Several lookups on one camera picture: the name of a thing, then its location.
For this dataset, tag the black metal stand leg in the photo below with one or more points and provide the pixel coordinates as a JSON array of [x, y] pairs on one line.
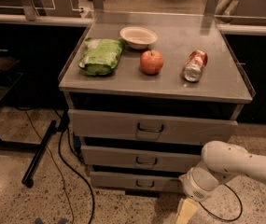
[[28, 178]]

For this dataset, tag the white railing pipe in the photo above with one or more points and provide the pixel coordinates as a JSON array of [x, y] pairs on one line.
[[45, 20]]

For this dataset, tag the grey middle drawer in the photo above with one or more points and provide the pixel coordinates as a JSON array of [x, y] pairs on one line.
[[138, 159]]

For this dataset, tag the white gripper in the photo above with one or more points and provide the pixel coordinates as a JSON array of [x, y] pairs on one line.
[[193, 188]]

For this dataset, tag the red apple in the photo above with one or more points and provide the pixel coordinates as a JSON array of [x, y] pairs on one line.
[[151, 62]]

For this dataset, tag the green chip bag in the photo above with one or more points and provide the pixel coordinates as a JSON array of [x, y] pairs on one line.
[[101, 56]]

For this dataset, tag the grey top drawer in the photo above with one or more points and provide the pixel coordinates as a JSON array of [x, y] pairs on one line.
[[150, 128]]

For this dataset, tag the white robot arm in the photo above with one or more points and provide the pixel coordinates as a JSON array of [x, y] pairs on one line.
[[220, 162]]

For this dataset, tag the grey drawer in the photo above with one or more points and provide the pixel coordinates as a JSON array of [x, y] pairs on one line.
[[150, 128], [136, 182], [138, 159]]

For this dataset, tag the red soda can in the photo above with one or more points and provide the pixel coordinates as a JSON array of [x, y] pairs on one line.
[[192, 70]]

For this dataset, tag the white paper bowl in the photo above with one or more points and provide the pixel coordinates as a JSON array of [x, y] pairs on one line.
[[138, 37]]

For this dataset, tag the grey bottom drawer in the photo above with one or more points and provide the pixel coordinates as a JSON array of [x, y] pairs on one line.
[[136, 182]]

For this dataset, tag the grey drawer cabinet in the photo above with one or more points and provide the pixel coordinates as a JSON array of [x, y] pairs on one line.
[[145, 92]]

